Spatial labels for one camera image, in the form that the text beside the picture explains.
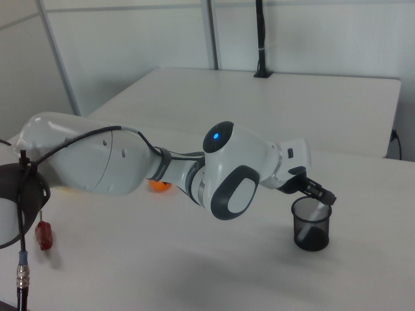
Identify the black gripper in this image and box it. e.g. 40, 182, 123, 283
279, 165, 338, 207

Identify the white background table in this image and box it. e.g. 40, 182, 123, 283
86, 67, 403, 159

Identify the orange mandarin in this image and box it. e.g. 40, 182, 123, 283
148, 179, 171, 193

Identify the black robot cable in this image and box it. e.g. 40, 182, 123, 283
14, 124, 208, 311

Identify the red chili pepper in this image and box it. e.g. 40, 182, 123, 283
34, 210, 54, 251

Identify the white marker pen blue cap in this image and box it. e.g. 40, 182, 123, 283
297, 201, 325, 241

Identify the black camera pole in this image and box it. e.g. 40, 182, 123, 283
253, 0, 274, 80

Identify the black mesh pen cup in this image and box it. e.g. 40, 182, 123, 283
290, 198, 333, 252

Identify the black wall cable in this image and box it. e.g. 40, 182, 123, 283
390, 128, 403, 161

